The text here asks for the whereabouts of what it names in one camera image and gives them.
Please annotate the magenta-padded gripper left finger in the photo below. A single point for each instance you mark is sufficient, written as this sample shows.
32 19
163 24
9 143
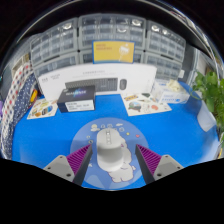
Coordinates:
60 166

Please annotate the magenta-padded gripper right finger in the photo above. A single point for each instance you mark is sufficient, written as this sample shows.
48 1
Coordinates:
166 166

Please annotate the white computer mouse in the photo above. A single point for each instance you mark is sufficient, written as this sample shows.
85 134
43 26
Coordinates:
111 153

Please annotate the round blue bunny mouse pad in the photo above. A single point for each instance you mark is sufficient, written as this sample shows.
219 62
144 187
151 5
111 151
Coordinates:
83 136

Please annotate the large colourful sticker sheet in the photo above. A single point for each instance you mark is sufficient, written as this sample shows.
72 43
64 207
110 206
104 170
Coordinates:
145 105

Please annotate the small black box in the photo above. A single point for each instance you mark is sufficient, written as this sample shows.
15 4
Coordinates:
76 99

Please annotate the white blue glove box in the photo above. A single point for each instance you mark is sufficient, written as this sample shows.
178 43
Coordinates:
170 95

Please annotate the patterned fabric bag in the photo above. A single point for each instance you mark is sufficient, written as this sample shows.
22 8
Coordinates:
16 106

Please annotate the green potted plant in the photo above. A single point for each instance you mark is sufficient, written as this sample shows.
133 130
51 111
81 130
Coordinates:
210 96

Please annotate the long white keyboard box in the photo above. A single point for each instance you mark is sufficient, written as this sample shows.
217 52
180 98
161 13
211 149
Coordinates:
140 75

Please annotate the grey drawer cabinet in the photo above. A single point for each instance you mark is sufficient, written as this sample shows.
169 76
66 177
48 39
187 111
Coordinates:
53 46
111 28
165 50

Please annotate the yellow card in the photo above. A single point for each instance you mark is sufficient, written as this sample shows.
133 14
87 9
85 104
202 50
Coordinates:
113 52

